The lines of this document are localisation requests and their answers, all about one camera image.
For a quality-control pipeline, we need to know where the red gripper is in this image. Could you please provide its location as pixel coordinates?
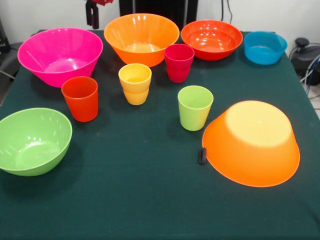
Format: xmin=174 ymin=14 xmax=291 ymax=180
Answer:
xmin=85 ymin=0 xmax=114 ymax=29

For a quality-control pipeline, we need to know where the pink plastic bowl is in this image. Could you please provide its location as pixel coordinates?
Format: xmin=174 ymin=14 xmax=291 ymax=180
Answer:
xmin=17 ymin=27 xmax=104 ymax=88

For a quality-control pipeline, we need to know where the orange plastic bowl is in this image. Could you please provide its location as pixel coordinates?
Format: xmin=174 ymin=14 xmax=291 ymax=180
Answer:
xmin=201 ymin=100 xmax=301 ymax=188
xmin=103 ymin=12 xmax=181 ymax=68

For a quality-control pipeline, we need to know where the red plastic cup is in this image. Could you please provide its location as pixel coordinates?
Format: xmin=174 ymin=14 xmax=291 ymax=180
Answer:
xmin=61 ymin=76 xmax=99 ymax=123

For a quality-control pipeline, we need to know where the green plastic bowl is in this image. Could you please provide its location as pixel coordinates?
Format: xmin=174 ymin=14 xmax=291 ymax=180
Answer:
xmin=0 ymin=107 xmax=73 ymax=177

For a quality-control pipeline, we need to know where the yellow plastic cup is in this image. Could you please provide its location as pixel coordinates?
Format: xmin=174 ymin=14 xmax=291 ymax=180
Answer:
xmin=118 ymin=63 xmax=153 ymax=106

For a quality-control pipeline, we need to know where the crimson plastic cup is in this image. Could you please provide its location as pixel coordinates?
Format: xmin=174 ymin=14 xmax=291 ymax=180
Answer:
xmin=164 ymin=43 xmax=195 ymax=83

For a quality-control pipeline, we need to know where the red plastic bowl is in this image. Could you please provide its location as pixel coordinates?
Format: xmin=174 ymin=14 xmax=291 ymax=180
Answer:
xmin=180 ymin=19 xmax=244 ymax=62

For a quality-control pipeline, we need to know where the green plastic cup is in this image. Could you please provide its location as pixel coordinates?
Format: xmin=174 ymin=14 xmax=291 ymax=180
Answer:
xmin=177 ymin=85 xmax=214 ymax=132

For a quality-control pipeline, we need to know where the blue plastic bowl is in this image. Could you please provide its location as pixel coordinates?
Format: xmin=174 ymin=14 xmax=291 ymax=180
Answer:
xmin=243 ymin=31 xmax=288 ymax=66

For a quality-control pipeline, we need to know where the small black finger pad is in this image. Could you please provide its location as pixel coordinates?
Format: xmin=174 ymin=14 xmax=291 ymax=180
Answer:
xmin=198 ymin=147 xmax=207 ymax=166

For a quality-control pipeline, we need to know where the dark green tablecloth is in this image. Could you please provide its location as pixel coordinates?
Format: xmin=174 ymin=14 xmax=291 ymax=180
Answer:
xmin=0 ymin=29 xmax=320 ymax=240

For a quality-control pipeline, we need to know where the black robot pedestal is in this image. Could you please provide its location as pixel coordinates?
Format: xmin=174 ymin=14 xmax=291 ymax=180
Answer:
xmin=119 ymin=0 xmax=199 ymax=31

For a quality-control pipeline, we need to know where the black wall cable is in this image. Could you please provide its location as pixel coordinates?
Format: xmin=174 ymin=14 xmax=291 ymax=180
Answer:
xmin=221 ymin=0 xmax=234 ymax=25

